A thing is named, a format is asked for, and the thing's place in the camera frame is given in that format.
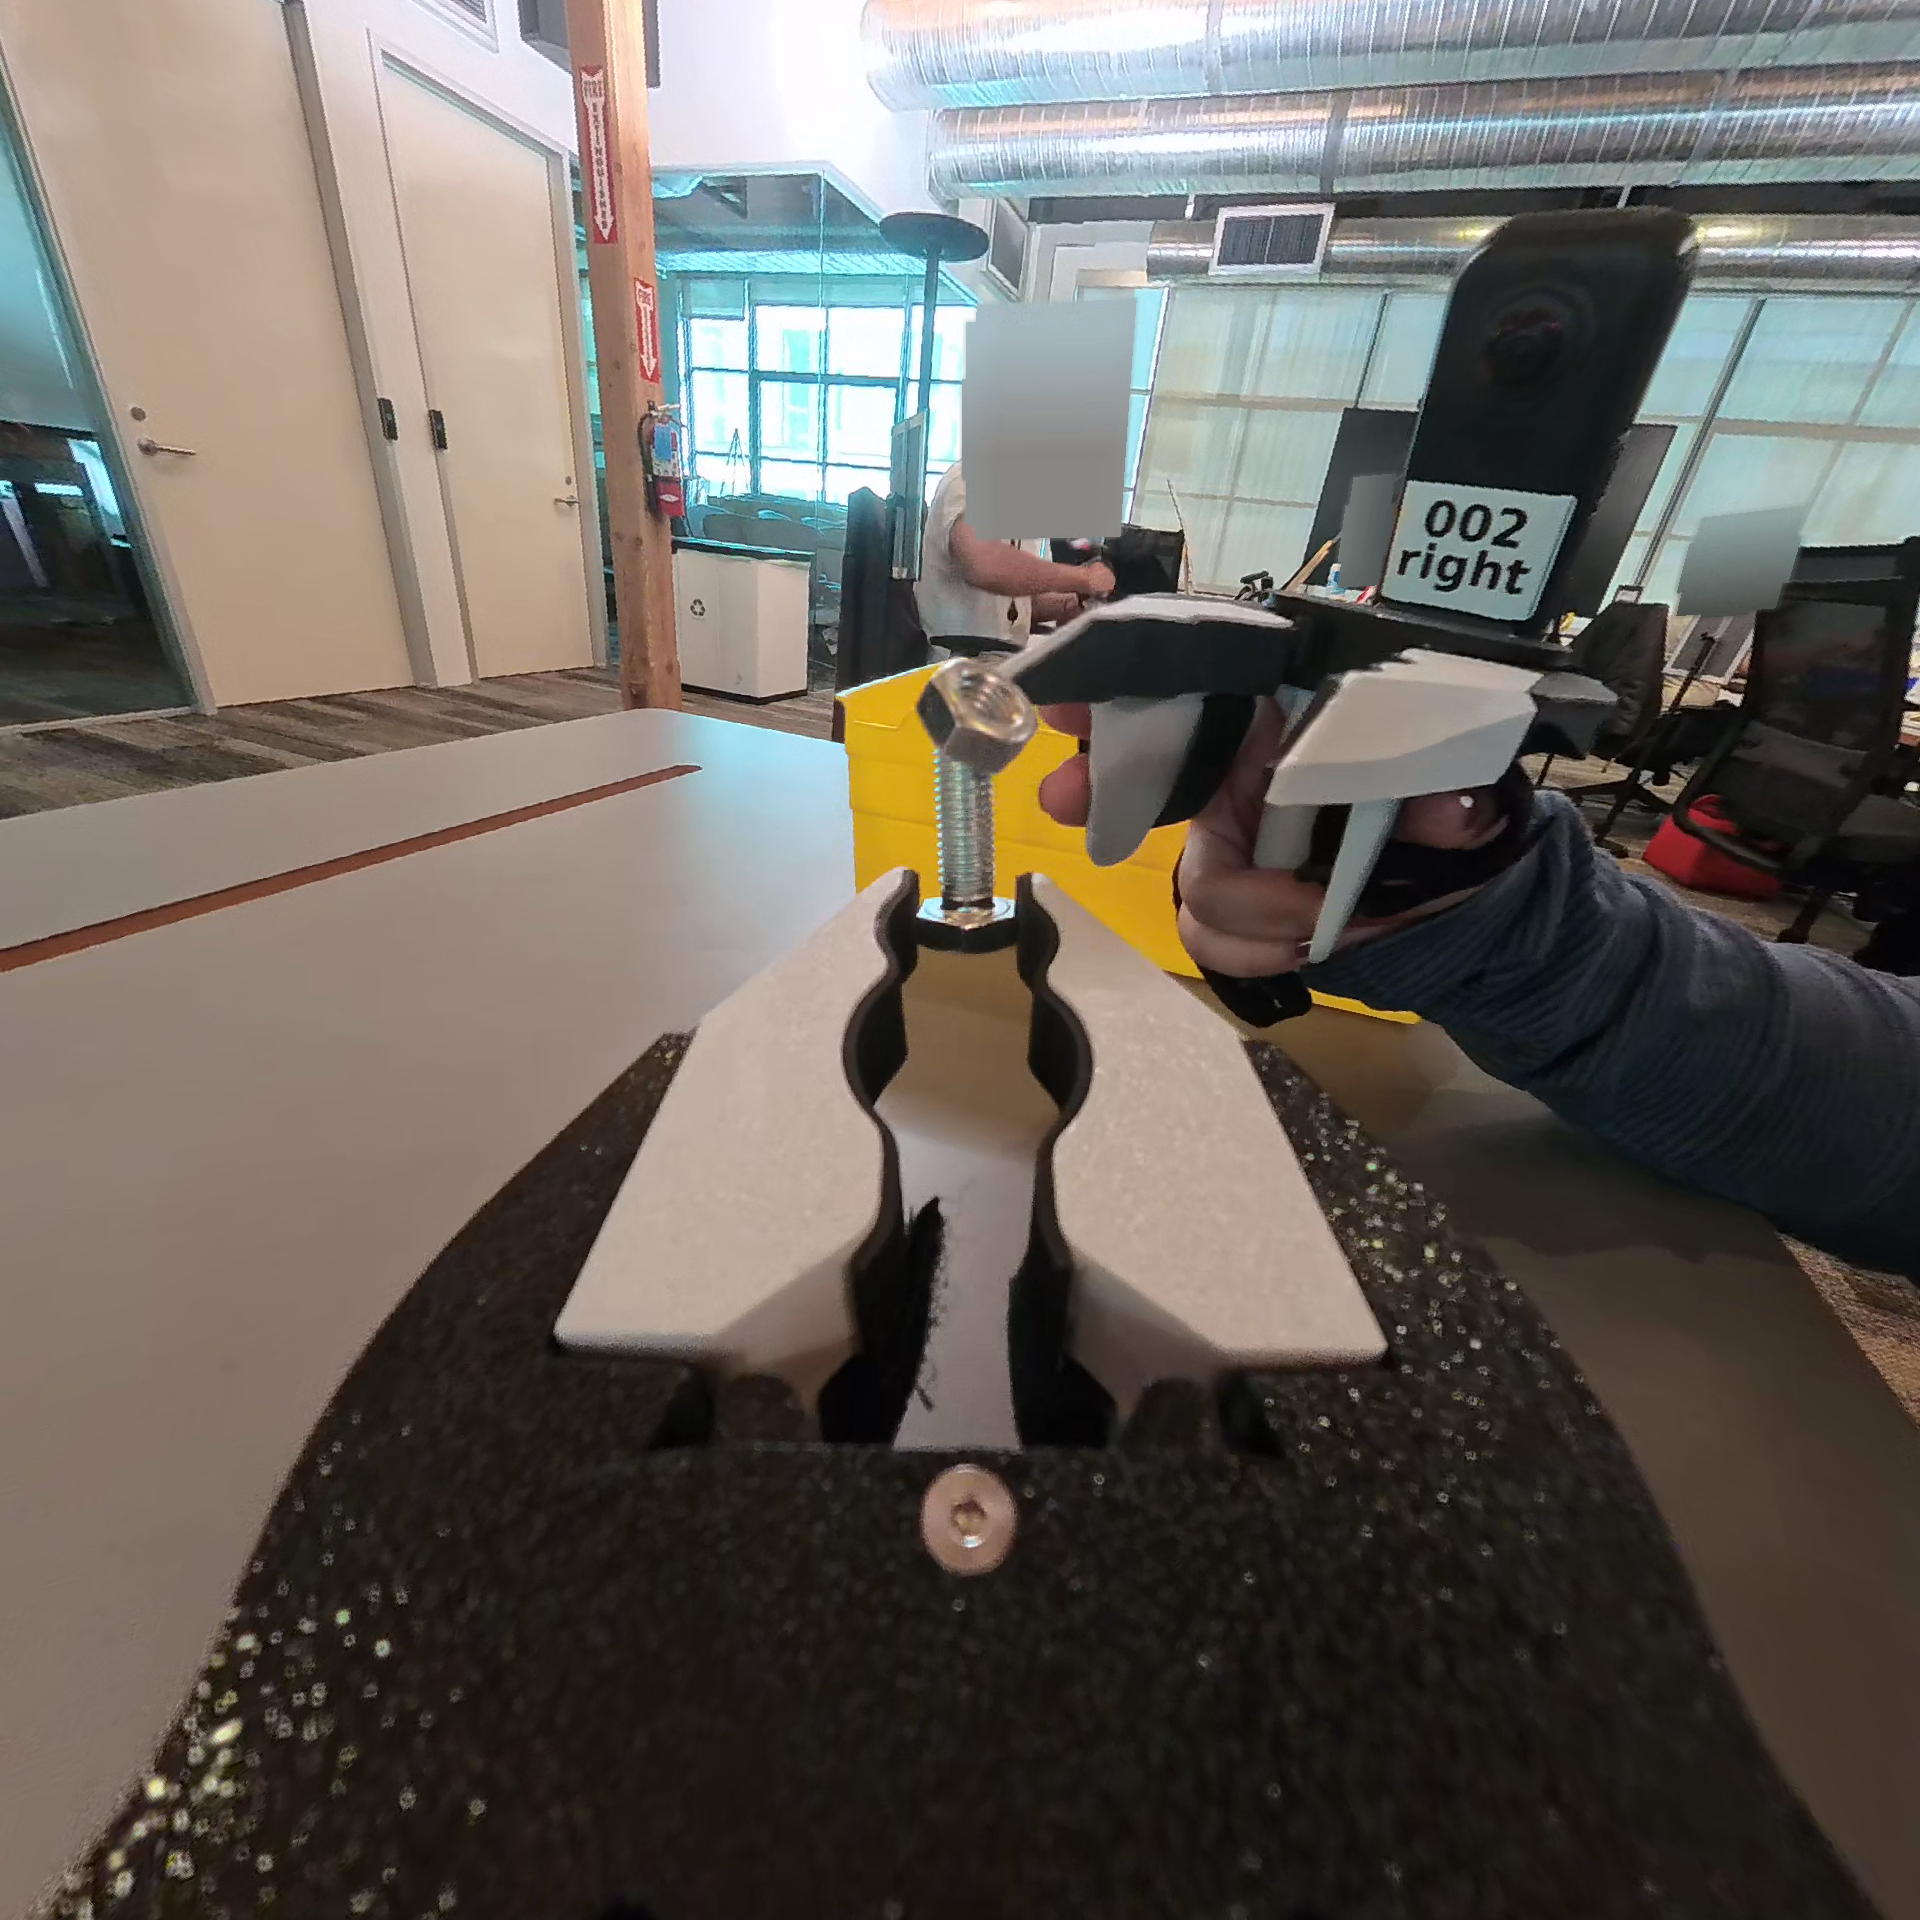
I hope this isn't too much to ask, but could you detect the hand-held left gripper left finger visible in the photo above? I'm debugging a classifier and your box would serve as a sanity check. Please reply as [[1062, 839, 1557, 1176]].
[[553, 867, 919, 1447]]

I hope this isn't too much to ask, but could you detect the white recycling cabinet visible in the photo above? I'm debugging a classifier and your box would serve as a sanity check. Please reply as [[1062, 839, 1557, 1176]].
[[669, 539, 815, 700]]

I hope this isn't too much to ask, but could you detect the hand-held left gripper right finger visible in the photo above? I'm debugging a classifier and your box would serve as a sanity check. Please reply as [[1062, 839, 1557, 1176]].
[[1011, 873, 1392, 1447]]

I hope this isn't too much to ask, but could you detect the wooden column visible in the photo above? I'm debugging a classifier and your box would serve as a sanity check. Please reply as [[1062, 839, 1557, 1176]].
[[563, 0, 686, 710]]

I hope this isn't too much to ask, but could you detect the steel hex bolt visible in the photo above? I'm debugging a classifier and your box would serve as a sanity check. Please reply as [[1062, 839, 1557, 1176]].
[[916, 659, 1040, 914]]

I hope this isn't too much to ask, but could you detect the silver ventilation duct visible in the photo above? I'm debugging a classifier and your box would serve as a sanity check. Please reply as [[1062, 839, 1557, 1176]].
[[859, 0, 1920, 205]]

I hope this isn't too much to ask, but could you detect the person's right forearm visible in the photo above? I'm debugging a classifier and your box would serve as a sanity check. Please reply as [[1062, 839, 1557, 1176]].
[[1305, 786, 1920, 1289]]

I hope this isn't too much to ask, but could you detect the black floor lamp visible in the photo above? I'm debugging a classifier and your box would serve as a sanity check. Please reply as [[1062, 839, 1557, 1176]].
[[878, 210, 994, 580]]

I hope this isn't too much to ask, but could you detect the white wall vent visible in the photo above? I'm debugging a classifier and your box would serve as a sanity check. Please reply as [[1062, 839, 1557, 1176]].
[[1207, 201, 1340, 279]]

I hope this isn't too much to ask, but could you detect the person's right hand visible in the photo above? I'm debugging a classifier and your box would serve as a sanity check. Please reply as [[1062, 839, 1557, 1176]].
[[1034, 696, 1325, 984]]

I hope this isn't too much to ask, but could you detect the yellow plastic bin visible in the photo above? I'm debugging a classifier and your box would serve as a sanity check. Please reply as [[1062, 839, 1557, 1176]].
[[832, 674, 1424, 1029]]

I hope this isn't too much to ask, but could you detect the red bag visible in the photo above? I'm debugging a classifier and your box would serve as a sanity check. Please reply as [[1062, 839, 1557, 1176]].
[[1640, 791, 1755, 903]]

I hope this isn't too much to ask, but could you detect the black high back chair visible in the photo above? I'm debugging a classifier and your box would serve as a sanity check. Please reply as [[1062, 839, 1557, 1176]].
[[832, 487, 932, 690]]

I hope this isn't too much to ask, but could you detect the black mesh office chair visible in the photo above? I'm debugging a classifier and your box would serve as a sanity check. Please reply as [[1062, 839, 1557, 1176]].
[[1705, 575, 1920, 949]]

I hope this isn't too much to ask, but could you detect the white door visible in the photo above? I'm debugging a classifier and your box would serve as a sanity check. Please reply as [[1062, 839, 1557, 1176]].
[[30, 0, 421, 710], [373, 49, 606, 683]]

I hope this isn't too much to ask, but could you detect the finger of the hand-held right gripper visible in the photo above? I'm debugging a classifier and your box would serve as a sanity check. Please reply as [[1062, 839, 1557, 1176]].
[[994, 591, 1305, 868], [1250, 649, 1548, 876]]

